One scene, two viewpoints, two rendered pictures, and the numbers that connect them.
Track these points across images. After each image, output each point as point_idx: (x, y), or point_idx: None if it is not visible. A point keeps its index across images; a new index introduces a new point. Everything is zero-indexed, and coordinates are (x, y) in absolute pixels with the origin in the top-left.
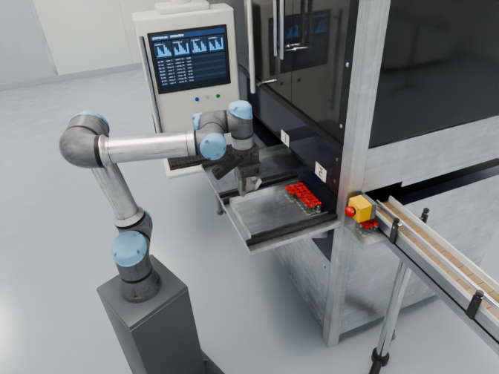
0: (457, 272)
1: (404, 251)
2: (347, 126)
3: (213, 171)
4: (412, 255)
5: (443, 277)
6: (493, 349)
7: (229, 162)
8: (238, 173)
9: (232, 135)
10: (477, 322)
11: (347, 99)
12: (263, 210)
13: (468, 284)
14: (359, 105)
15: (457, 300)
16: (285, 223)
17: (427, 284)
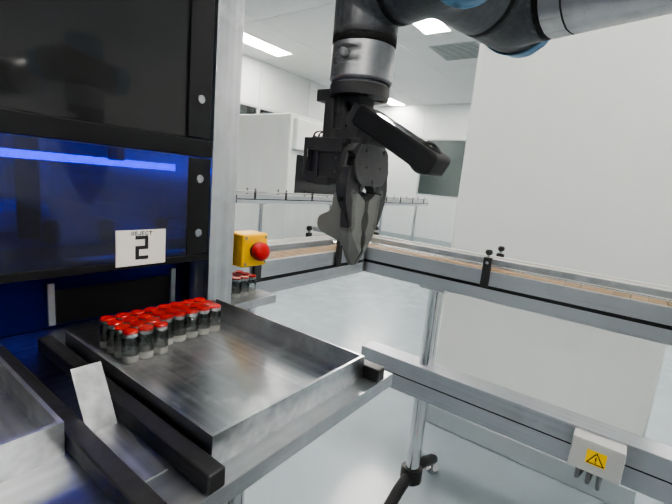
0: (313, 242)
1: (272, 275)
2: (220, 95)
3: (438, 153)
4: (282, 268)
5: (314, 254)
6: (351, 273)
7: (401, 126)
8: (383, 166)
9: (394, 38)
10: (341, 263)
11: (210, 37)
12: (222, 383)
13: (321, 244)
14: (242, 48)
15: (326, 265)
16: (264, 348)
17: (302, 283)
